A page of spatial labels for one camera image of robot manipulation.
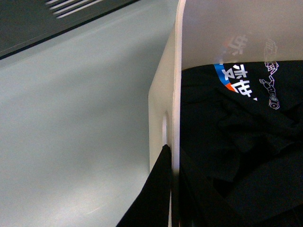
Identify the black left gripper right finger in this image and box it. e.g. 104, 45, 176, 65
179, 151, 237, 227

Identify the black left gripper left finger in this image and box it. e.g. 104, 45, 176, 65
117, 145, 172, 227

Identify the cream plastic laundry hamper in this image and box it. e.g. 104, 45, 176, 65
148, 0, 303, 227

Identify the black printed t-shirt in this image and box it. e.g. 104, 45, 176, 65
180, 61, 303, 227

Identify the dark grey tumble dryer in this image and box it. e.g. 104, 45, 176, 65
0, 0, 134, 59

